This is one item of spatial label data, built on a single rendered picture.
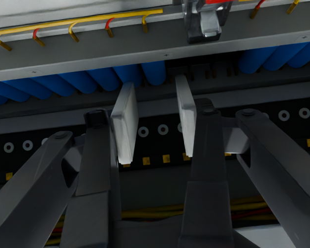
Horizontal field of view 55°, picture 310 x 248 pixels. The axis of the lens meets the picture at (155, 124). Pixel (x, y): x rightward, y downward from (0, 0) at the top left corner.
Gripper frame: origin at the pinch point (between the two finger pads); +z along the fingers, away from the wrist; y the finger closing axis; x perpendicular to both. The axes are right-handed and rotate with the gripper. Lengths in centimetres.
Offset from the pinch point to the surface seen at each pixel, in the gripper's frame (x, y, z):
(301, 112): -5.7, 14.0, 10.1
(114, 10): 6.5, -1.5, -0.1
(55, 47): 4.9, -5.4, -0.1
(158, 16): 5.8, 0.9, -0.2
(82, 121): -3.9, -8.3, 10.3
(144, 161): -8.2, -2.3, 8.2
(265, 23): 4.6, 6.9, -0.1
